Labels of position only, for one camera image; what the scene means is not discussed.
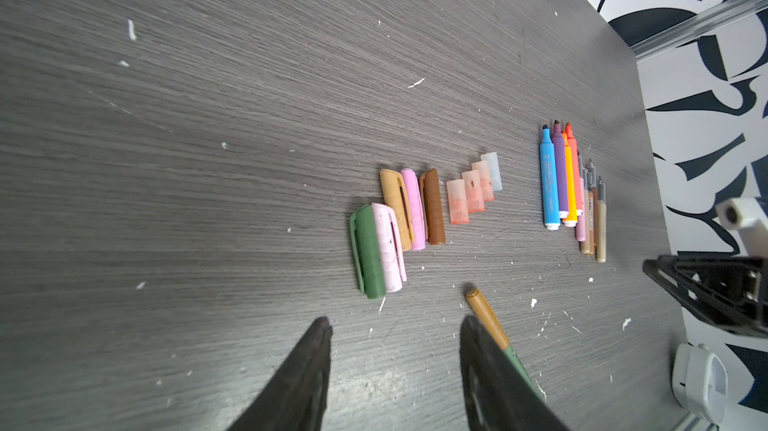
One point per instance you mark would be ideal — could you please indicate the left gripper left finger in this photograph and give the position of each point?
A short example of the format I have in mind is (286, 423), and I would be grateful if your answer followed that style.
(295, 398)

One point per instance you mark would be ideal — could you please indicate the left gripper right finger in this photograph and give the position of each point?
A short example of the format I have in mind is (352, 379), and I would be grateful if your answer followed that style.
(496, 395)

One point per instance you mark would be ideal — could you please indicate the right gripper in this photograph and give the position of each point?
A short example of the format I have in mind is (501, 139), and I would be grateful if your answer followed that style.
(729, 293)

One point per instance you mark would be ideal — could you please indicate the gold cap green pen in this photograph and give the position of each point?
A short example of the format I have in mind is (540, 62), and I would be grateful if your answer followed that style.
(485, 314)

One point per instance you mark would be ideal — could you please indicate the green cap beige pen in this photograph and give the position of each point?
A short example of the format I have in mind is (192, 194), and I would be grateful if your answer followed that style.
(601, 222)

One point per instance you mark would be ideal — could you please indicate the light pink pen cap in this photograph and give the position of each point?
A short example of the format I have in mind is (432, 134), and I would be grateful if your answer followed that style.
(390, 246)

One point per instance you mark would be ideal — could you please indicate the orange marker pen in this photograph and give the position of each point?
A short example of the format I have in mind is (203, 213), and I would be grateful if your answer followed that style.
(572, 216)

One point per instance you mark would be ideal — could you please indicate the tan cap beige pen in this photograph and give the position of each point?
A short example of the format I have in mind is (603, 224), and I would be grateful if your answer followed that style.
(590, 166)

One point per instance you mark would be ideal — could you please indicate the clear red pen cap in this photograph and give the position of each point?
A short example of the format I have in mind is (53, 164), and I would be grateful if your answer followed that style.
(457, 202)

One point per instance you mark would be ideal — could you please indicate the blue marker pen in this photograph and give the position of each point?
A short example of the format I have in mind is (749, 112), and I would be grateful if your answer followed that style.
(550, 197)

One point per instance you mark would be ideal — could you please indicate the pink-red marker pen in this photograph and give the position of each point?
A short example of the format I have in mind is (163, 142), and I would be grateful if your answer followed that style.
(573, 144)

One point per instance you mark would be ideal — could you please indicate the clear orange pen cap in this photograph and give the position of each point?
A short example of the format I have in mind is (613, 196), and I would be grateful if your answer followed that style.
(473, 191)

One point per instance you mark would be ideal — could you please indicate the purple marker pen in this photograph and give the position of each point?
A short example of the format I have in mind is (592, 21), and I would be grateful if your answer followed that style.
(561, 174)

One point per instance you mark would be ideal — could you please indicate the clear pink pen cap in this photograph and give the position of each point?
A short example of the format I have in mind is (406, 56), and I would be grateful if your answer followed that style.
(486, 186)

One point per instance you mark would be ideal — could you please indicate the pink cap beige pen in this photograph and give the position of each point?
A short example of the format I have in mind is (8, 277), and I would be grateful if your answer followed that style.
(587, 246)

